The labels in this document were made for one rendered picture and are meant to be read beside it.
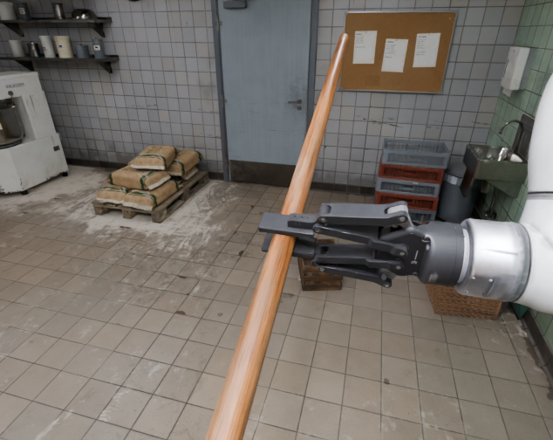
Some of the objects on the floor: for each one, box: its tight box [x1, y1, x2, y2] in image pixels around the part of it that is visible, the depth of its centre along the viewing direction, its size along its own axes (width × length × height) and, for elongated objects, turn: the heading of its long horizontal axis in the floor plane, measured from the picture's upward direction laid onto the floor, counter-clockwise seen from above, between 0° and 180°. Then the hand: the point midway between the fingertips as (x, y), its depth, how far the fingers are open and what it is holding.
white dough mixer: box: [0, 71, 69, 195], centre depth 426 cm, size 92×59×132 cm, turn 165°
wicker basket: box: [425, 284, 502, 320], centre depth 264 cm, size 49×56×28 cm
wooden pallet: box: [92, 170, 209, 223], centre depth 423 cm, size 120×80×14 cm, turn 165°
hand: (288, 235), depth 46 cm, fingers closed on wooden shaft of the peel, 3 cm apart
